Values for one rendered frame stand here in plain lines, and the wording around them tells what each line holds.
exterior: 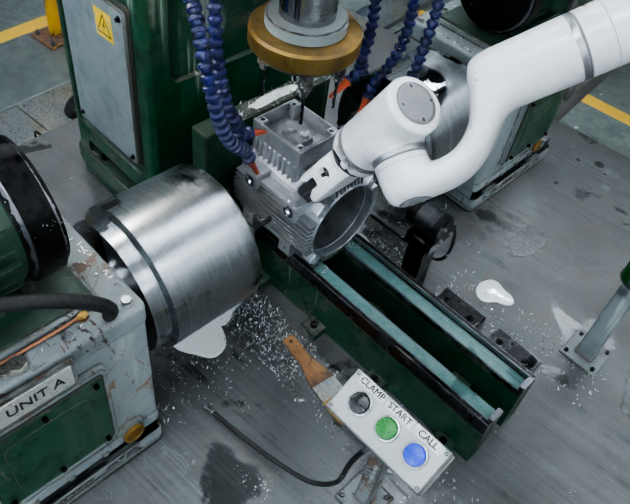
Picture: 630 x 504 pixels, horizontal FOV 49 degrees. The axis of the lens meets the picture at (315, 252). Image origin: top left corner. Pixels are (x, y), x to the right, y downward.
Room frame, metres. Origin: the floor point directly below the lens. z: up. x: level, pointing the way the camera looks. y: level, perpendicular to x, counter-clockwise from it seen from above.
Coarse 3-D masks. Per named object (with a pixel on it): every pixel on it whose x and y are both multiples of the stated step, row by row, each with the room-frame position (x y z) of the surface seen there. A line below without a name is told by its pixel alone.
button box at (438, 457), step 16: (352, 384) 0.51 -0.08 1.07; (368, 384) 0.51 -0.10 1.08; (336, 400) 0.49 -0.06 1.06; (384, 400) 0.49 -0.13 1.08; (352, 416) 0.47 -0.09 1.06; (368, 416) 0.47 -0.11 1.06; (384, 416) 0.47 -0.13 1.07; (400, 416) 0.47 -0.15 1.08; (368, 432) 0.45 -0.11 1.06; (400, 432) 0.45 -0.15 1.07; (416, 432) 0.45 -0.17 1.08; (384, 448) 0.43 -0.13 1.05; (400, 448) 0.43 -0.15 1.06; (432, 448) 0.43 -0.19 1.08; (400, 464) 0.41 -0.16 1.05; (432, 464) 0.41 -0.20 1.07; (448, 464) 0.43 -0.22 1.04; (416, 480) 0.40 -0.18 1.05; (432, 480) 0.40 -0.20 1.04
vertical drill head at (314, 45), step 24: (288, 0) 0.93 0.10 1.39; (312, 0) 0.93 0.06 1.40; (336, 0) 0.95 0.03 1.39; (264, 24) 0.95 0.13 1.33; (288, 24) 0.93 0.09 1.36; (312, 24) 0.93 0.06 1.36; (336, 24) 0.95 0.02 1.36; (264, 48) 0.90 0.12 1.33; (288, 48) 0.90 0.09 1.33; (312, 48) 0.91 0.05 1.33; (336, 48) 0.92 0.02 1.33; (360, 48) 0.96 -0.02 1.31; (264, 72) 0.97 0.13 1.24; (288, 72) 0.89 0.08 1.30; (312, 72) 0.88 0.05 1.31; (336, 72) 0.91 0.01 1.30
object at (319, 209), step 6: (366, 180) 0.92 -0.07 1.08; (372, 180) 0.93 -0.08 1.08; (240, 204) 0.94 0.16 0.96; (312, 204) 0.84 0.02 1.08; (318, 204) 0.84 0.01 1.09; (324, 204) 0.83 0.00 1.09; (312, 210) 0.83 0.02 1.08; (318, 210) 0.83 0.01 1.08; (324, 210) 0.83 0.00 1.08; (318, 216) 0.82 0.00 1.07; (360, 228) 0.93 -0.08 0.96; (306, 258) 0.83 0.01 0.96; (312, 258) 0.83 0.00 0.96; (318, 258) 0.84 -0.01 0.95
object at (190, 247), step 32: (128, 192) 0.73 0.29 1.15; (160, 192) 0.73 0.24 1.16; (192, 192) 0.74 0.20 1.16; (224, 192) 0.75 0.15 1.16; (96, 224) 0.66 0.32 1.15; (128, 224) 0.65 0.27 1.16; (160, 224) 0.67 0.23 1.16; (192, 224) 0.68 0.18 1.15; (224, 224) 0.70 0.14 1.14; (128, 256) 0.61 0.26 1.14; (160, 256) 0.62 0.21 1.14; (192, 256) 0.64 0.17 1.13; (224, 256) 0.67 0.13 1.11; (256, 256) 0.70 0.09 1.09; (160, 288) 0.59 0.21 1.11; (192, 288) 0.61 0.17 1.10; (224, 288) 0.64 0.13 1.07; (256, 288) 0.70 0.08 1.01; (160, 320) 0.57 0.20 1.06; (192, 320) 0.59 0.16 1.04
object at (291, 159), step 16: (272, 112) 1.00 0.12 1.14; (288, 112) 1.02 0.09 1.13; (304, 112) 1.02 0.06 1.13; (256, 128) 0.96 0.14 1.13; (272, 128) 0.98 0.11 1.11; (288, 128) 0.97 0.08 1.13; (304, 128) 1.00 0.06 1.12; (320, 128) 0.99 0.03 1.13; (256, 144) 0.96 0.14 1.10; (272, 144) 0.93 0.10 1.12; (288, 144) 0.91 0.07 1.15; (304, 144) 0.95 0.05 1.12; (320, 144) 0.93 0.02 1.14; (272, 160) 0.93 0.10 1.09; (288, 160) 0.91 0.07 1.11; (304, 160) 0.90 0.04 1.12; (288, 176) 0.90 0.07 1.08
